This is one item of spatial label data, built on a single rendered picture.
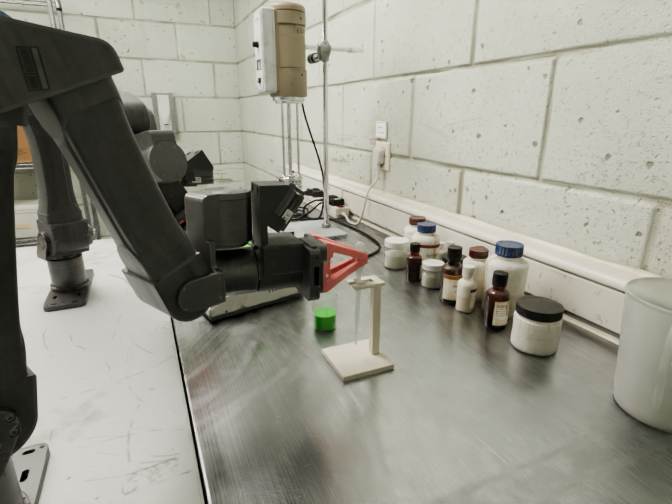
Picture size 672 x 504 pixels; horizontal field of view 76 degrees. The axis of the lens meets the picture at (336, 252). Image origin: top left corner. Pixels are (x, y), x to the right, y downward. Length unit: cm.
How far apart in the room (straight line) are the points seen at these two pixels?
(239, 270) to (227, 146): 280
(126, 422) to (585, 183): 79
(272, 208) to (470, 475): 35
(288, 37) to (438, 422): 98
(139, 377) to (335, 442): 30
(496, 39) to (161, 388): 89
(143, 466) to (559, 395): 50
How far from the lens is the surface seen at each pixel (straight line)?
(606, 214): 85
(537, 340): 72
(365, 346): 68
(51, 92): 39
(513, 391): 64
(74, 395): 68
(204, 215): 48
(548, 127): 92
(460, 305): 83
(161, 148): 64
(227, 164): 330
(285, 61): 123
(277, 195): 51
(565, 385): 68
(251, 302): 81
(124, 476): 54
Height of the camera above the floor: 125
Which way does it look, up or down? 18 degrees down
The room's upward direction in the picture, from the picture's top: straight up
